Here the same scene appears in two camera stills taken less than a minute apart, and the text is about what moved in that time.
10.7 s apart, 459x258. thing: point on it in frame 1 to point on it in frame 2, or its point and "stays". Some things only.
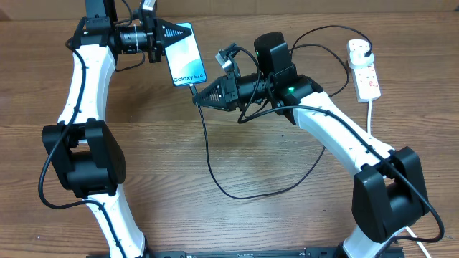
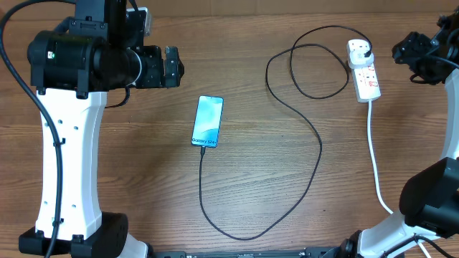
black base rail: x=310 y=252 stays
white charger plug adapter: x=358 y=60 stays
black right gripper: x=229 y=86 to x=408 y=50
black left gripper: x=158 y=29 to x=155 y=77
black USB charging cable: x=330 y=94 to x=313 y=97
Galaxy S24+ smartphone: x=184 y=59 to x=207 y=121
